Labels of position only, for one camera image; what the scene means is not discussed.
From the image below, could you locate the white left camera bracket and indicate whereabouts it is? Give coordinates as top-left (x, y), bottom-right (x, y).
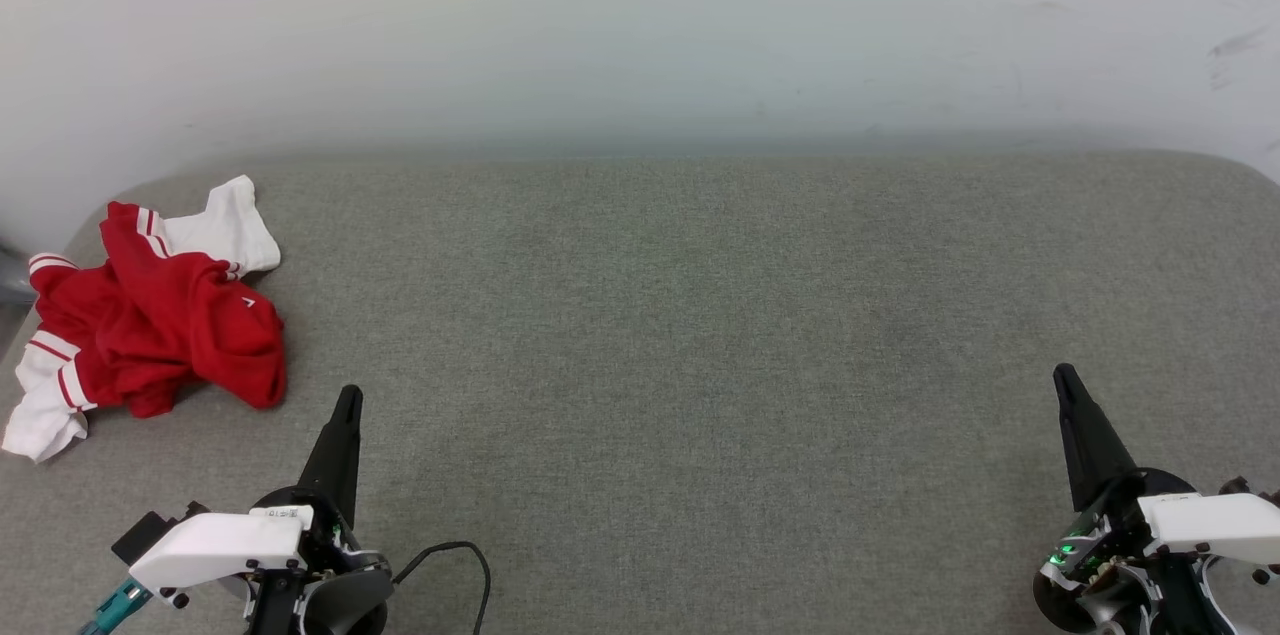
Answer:
top-left (128, 512), bottom-right (306, 608)

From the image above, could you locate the red and white t-shirt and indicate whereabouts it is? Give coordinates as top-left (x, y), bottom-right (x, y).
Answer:
top-left (2, 175), bottom-right (288, 464)

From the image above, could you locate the white camera bracket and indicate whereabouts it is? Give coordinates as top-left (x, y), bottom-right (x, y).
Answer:
top-left (1140, 492), bottom-right (1280, 566)
top-left (128, 512), bottom-right (306, 608)

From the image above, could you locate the grey metal wall strip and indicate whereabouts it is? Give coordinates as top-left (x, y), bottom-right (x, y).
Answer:
top-left (0, 240), bottom-right (37, 306)

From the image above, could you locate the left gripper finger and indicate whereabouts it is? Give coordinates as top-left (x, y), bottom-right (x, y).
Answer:
top-left (297, 385), bottom-right (364, 526)

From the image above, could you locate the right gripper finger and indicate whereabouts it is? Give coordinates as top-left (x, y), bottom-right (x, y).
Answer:
top-left (1053, 363), bottom-right (1141, 513)

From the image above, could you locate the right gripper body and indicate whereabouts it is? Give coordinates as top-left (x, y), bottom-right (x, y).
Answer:
top-left (1033, 467), bottom-right (1216, 635)

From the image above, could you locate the white right camera bracket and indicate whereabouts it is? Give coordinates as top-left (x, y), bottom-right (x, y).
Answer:
top-left (1140, 492), bottom-right (1280, 566)

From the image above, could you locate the teal cable connector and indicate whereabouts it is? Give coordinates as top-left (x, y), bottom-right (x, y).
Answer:
top-left (78, 577), bottom-right (153, 635)

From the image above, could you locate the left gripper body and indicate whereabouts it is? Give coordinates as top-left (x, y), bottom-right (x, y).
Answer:
top-left (248, 485), bottom-right (393, 635)

